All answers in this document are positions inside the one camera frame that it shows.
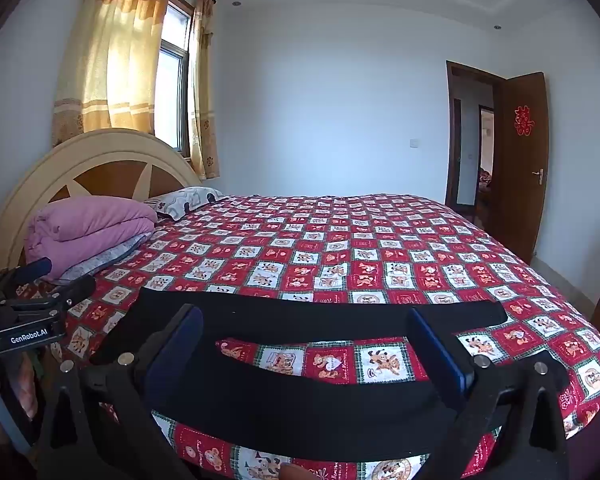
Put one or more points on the brown door frame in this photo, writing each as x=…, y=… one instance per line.
x=452, y=135

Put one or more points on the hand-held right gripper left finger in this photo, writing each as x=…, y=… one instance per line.
x=180, y=342

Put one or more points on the window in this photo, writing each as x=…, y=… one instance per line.
x=172, y=85

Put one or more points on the grey patterned pillow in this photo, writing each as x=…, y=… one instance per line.
x=185, y=201

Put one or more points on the brown wooden door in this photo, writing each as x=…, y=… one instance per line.
x=520, y=170

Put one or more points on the pink folded quilt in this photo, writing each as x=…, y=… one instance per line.
x=90, y=225

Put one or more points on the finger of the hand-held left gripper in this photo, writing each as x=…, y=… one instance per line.
x=37, y=267
x=77, y=287

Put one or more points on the cream and brown headboard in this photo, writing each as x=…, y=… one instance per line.
x=105, y=172

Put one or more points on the narrow yellow curtain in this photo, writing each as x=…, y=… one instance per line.
x=202, y=90

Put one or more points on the black pants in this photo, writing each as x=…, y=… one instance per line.
x=305, y=312

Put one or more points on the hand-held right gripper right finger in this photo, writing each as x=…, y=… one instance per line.
x=442, y=355

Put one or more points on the red checked cartoon bedspread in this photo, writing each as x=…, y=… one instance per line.
x=330, y=260

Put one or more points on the wide yellow curtain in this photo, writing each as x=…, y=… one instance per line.
x=115, y=45

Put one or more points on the grey folded blanket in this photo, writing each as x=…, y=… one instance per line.
x=105, y=255

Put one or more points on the red paper door decoration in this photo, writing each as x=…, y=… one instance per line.
x=523, y=120

